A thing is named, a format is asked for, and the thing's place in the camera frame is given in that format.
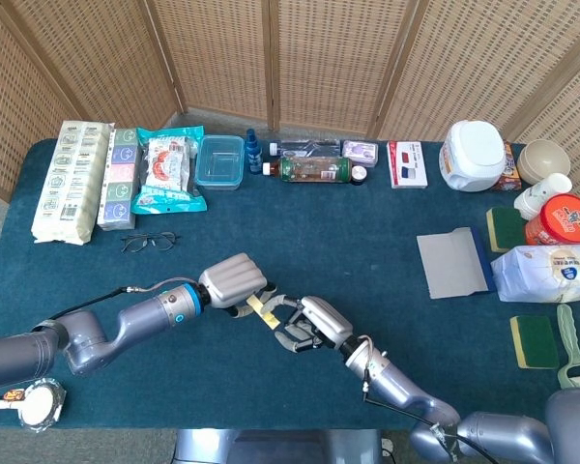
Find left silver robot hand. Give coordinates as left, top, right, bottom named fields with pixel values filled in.
left=197, top=251, right=276, bottom=320

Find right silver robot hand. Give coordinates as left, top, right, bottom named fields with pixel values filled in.
left=258, top=294, right=355, bottom=357

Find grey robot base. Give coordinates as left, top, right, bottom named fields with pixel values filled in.
left=173, top=428, right=383, bottom=464

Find teal table cloth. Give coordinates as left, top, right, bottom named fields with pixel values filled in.
left=0, top=137, right=580, bottom=431

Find clear container blue rim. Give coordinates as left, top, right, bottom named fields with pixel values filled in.
left=193, top=134, right=246, bottom=190

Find blue spray bottle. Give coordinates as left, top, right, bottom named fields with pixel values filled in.
left=244, top=128, right=264, bottom=175

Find teal snack bag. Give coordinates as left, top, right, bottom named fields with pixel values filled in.
left=130, top=126, right=208, bottom=216

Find green label tea bottle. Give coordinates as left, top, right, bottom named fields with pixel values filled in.
left=262, top=156, right=354, bottom=184

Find pastel multicolour tissue pack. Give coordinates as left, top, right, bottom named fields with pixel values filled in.
left=96, top=128, right=141, bottom=232

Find white red card box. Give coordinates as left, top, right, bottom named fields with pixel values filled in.
left=386, top=140, right=429, bottom=189

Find long cream tissue package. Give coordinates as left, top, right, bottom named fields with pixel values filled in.
left=31, top=120, right=115, bottom=247

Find green yellow sponge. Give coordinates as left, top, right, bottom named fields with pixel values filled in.
left=508, top=314, right=561, bottom=370
left=485, top=206, right=529, bottom=254

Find white wet wipes pack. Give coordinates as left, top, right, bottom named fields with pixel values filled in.
left=490, top=244, right=580, bottom=305

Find foil cup white contents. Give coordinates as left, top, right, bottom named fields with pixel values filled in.
left=17, top=378, right=68, bottom=433

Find wooden rattan folding screen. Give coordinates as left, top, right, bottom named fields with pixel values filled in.
left=0, top=0, right=580, bottom=204

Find orange printed carton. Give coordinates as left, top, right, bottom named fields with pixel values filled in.
left=491, top=140, right=521, bottom=192

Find white bottle lying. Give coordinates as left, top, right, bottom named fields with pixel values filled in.
left=513, top=172, right=573, bottom=221

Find red lid noodle tub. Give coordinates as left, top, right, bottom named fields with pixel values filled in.
left=524, top=193, right=580, bottom=247

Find beige bowl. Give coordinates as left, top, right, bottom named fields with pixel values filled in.
left=516, top=138, right=571, bottom=186

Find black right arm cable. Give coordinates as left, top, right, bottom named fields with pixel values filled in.
left=360, top=335, right=465, bottom=458

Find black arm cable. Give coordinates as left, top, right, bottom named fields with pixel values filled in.
left=47, top=277, right=202, bottom=323
left=360, top=335, right=465, bottom=458

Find black frame eyeglasses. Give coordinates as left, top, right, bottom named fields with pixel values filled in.
left=120, top=231, right=181, bottom=254

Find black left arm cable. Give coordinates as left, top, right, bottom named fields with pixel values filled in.
left=47, top=277, right=202, bottom=323

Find light green brush handle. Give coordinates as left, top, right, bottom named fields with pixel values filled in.
left=555, top=303, right=580, bottom=391

